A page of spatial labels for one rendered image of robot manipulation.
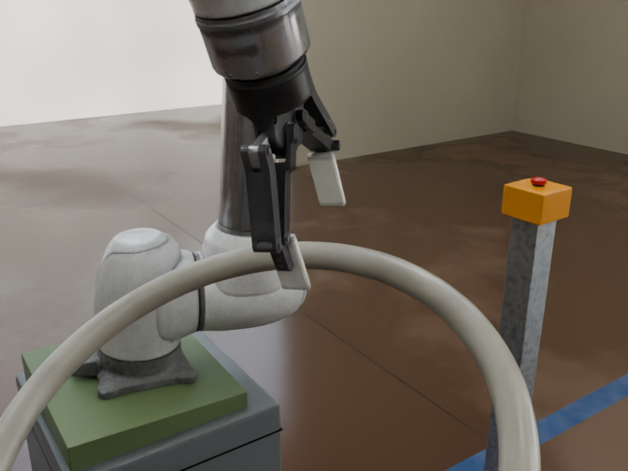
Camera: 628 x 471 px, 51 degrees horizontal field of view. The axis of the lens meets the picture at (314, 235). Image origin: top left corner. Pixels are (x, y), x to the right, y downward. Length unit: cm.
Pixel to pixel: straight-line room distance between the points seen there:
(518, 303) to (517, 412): 129
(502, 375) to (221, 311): 76
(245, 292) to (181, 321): 13
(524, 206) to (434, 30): 538
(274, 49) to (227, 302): 74
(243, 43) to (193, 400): 83
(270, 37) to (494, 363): 32
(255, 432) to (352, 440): 125
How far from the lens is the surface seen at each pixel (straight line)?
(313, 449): 249
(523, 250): 177
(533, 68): 790
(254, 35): 55
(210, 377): 132
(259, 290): 123
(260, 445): 133
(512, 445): 53
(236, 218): 120
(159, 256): 120
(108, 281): 122
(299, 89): 59
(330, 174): 73
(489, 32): 759
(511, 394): 56
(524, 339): 186
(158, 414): 123
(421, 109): 701
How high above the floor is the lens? 154
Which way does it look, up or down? 20 degrees down
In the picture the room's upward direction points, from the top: straight up
